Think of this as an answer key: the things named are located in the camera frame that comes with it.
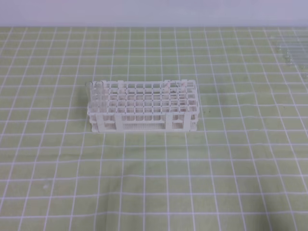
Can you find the clear glass test tube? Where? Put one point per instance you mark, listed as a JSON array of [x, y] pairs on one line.
[[100, 96]]

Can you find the white plastic test tube rack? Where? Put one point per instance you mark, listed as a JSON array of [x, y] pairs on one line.
[[169, 105]]

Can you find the clear test tube in rack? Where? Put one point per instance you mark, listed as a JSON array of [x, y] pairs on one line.
[[90, 93]]

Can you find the spare clear glass test tubes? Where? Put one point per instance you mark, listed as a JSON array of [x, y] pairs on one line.
[[294, 49]]

